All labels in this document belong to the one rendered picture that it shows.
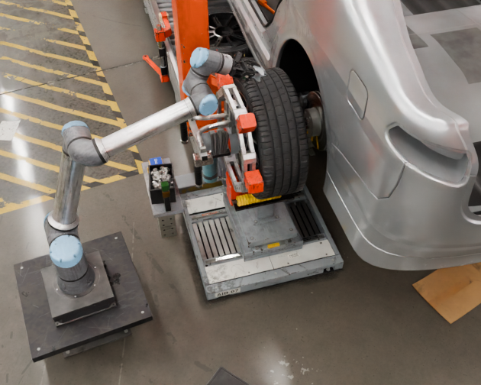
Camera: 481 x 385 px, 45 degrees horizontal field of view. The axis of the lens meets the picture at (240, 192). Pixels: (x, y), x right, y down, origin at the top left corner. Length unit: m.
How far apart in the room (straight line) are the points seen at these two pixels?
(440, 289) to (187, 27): 2.05
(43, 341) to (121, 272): 0.52
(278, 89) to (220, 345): 1.40
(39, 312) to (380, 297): 1.87
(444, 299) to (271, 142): 1.46
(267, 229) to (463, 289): 1.19
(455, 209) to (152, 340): 1.80
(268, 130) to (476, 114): 1.13
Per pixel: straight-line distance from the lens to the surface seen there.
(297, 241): 3.48
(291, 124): 2.76
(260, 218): 3.46
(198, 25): 3.12
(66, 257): 2.87
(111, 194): 4.00
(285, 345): 3.27
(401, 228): 2.36
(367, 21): 2.33
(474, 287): 3.70
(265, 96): 2.78
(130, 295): 3.12
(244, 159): 2.75
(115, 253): 3.29
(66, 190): 2.80
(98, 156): 2.51
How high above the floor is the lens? 2.87
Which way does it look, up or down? 47 degrees down
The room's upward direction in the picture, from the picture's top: straight up
